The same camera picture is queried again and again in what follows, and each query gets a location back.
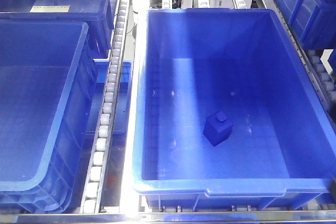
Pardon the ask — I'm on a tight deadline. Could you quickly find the lower blue bin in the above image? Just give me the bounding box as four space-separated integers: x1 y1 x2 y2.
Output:
86 60 132 138

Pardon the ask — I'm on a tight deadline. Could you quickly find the left blue plastic bin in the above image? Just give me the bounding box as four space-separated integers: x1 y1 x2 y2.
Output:
1 20 97 214

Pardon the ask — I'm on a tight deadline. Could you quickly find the steel shelf divider rail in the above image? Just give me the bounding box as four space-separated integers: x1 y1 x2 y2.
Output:
119 0 150 222

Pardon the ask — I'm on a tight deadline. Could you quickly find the blue plastic block part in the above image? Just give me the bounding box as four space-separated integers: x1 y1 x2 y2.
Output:
203 110 234 146

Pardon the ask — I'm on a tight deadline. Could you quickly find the large blue plastic bin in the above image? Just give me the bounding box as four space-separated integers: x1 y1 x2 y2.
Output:
133 8 335 210

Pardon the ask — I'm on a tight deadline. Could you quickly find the right blue plastic bin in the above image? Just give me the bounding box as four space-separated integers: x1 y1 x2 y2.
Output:
275 0 335 50

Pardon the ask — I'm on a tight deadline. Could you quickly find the white roller track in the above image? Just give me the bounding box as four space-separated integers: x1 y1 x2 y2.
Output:
79 0 130 215

